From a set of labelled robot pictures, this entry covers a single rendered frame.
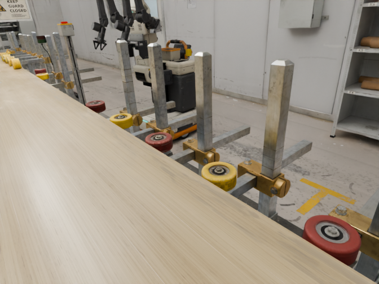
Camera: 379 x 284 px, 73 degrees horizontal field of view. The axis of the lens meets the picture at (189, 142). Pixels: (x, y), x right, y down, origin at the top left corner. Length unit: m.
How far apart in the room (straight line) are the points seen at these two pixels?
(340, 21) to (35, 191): 3.21
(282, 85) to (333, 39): 2.85
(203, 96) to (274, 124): 0.24
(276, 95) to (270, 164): 0.17
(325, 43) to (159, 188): 3.09
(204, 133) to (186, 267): 0.48
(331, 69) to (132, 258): 3.22
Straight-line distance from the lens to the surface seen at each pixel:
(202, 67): 0.74
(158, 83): 0.96
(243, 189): 0.67
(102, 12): 2.73
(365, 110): 3.39
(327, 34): 3.45
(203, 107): 0.77
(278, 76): 0.59
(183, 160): 0.84
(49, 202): 0.60
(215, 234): 0.45
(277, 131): 0.62
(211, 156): 0.82
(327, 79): 3.48
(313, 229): 0.48
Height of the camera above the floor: 1.22
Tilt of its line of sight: 26 degrees down
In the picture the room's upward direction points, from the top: 3 degrees counter-clockwise
